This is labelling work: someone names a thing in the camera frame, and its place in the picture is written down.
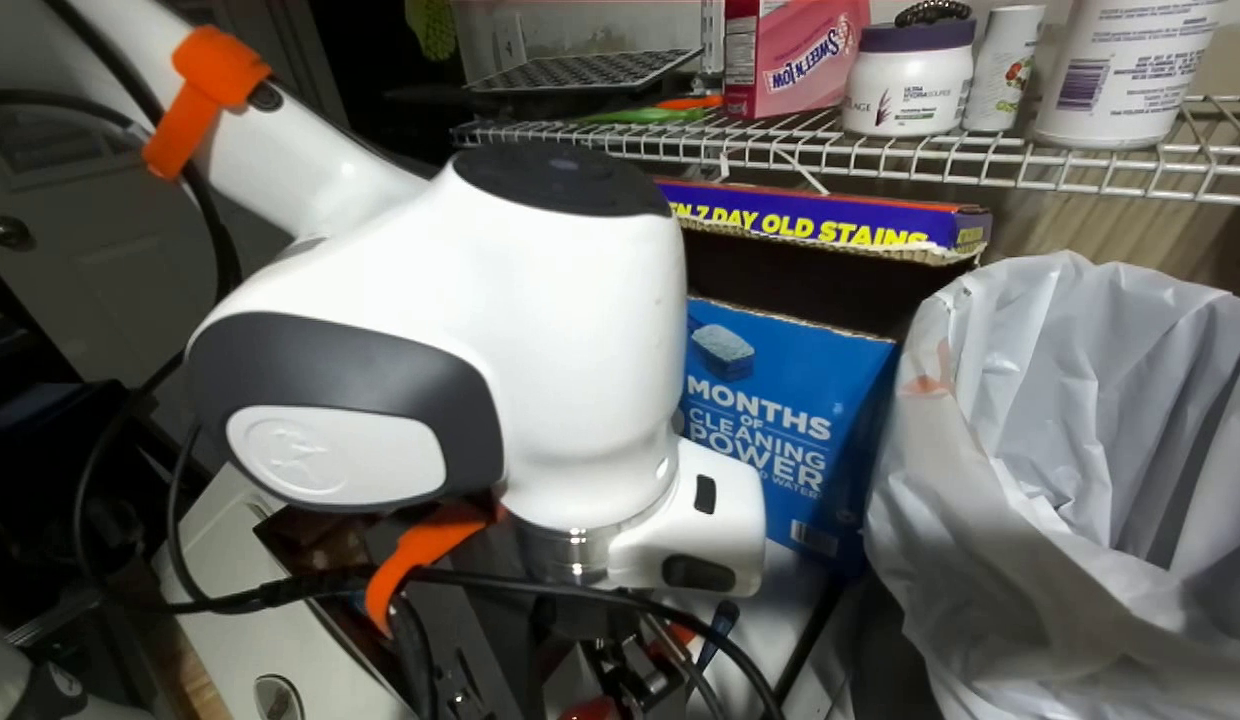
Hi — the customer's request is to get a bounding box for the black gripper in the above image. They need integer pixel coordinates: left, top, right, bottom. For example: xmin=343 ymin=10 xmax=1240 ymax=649
xmin=514 ymin=584 xmax=733 ymax=720

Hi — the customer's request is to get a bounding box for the orange blue detergent box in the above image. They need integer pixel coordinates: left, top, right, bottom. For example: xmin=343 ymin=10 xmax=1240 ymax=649
xmin=653 ymin=173 xmax=994 ymax=570

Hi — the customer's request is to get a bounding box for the round grey washer cap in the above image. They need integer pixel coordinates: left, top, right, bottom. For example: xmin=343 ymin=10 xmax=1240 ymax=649
xmin=250 ymin=671 xmax=308 ymax=720

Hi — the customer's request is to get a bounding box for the light wooden plank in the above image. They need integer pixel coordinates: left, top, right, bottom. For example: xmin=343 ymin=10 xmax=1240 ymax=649
xmin=165 ymin=625 xmax=237 ymax=720

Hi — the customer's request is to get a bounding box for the trash bin with white liner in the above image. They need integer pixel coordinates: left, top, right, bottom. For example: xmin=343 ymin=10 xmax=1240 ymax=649
xmin=861 ymin=247 xmax=1240 ymax=720

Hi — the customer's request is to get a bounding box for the flat orange green item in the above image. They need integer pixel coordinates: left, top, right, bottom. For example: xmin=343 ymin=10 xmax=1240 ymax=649
xmin=573 ymin=88 xmax=733 ymax=132

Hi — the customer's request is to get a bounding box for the black bulky equipment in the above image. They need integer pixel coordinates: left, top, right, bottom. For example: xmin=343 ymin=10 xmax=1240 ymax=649
xmin=0 ymin=376 xmax=183 ymax=720

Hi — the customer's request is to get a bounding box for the grey grid tray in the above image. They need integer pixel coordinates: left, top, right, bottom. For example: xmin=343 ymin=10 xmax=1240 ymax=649
xmin=452 ymin=0 xmax=707 ymax=99

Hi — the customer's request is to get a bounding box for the pink cardboard box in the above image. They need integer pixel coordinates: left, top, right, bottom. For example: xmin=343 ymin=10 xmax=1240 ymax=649
xmin=714 ymin=0 xmax=875 ymax=123

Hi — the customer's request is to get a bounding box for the white jar with dark lid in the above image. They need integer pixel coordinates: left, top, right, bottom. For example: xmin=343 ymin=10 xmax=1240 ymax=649
xmin=840 ymin=10 xmax=981 ymax=140

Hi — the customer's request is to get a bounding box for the grey panel door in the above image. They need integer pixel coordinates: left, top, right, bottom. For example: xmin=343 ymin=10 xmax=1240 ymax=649
xmin=0 ymin=85 xmax=245 ymax=395

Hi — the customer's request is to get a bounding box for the white printed bottle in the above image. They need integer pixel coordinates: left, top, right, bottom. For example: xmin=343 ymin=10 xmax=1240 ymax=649
xmin=962 ymin=0 xmax=1051 ymax=134

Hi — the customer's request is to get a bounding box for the large round tub container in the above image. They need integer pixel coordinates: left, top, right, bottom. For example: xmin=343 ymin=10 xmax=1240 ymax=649
xmin=1028 ymin=0 xmax=1232 ymax=153

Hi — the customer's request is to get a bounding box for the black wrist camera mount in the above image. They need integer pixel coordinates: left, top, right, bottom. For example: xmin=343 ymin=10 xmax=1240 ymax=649
xmin=389 ymin=584 xmax=522 ymax=720

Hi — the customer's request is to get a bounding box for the orange cable clip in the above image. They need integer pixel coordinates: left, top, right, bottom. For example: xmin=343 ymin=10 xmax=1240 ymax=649
xmin=361 ymin=513 xmax=497 ymax=636
xmin=140 ymin=19 xmax=275 ymax=184

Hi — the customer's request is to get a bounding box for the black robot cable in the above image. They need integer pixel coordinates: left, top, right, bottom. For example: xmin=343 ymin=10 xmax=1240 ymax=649
xmin=74 ymin=395 xmax=787 ymax=720

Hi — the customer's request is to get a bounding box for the white wire shelf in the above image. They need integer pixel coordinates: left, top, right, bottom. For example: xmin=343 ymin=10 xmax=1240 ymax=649
xmin=452 ymin=92 xmax=1240 ymax=212

